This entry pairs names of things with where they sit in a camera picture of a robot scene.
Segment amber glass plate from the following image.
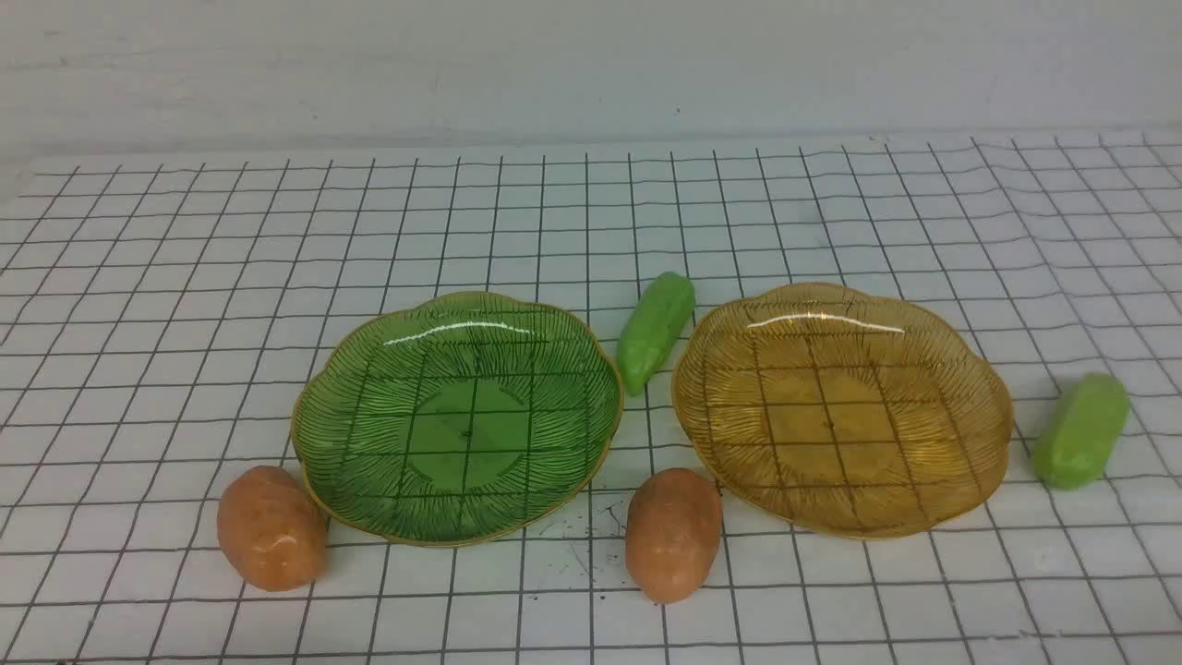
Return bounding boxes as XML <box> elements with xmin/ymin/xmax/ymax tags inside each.
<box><xmin>670</xmin><ymin>283</ymin><xmax>1014</xmax><ymax>537</ymax></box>

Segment pointed green cucumber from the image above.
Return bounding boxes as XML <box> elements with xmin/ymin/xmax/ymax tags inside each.
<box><xmin>616</xmin><ymin>270</ymin><xmax>695</xmax><ymax>395</ymax></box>

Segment orange potato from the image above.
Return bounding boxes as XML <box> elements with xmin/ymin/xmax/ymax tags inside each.
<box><xmin>624</xmin><ymin>467</ymin><xmax>723</xmax><ymax>605</ymax></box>
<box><xmin>217</xmin><ymin>465</ymin><xmax>327</xmax><ymax>592</ymax></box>

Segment blunt green cucumber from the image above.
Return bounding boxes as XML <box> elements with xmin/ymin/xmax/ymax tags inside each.
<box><xmin>1031</xmin><ymin>373</ymin><xmax>1131</xmax><ymax>490</ymax></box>

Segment green glass plate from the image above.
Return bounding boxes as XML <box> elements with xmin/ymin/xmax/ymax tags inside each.
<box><xmin>290</xmin><ymin>292</ymin><xmax>625</xmax><ymax>547</ymax></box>

